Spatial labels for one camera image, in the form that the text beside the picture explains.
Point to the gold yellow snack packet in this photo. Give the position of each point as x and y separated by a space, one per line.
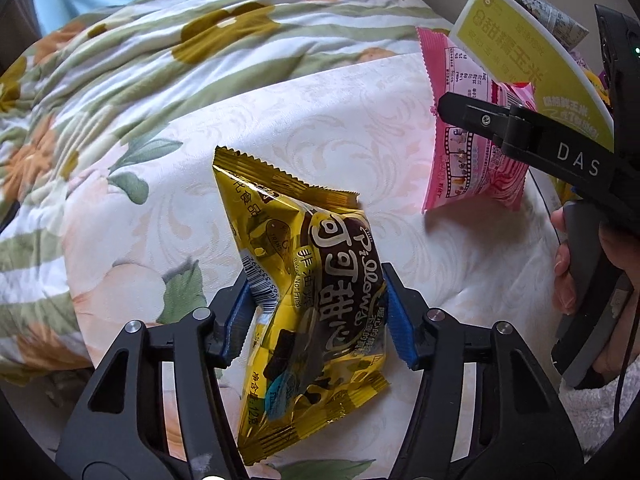
320 280

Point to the yellow green cardboard box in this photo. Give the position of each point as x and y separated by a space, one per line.
515 45

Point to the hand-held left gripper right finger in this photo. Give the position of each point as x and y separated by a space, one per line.
400 320

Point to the person's right hand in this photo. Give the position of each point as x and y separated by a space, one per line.
617 260

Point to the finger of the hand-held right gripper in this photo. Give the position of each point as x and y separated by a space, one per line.
480 117

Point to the white embossed bed sheet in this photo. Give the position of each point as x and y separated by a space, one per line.
350 135

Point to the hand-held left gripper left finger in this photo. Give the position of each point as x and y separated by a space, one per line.
239 310

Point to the floral striped blanket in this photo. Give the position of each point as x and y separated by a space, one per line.
150 60

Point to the pink snack packet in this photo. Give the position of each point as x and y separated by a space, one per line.
465 170

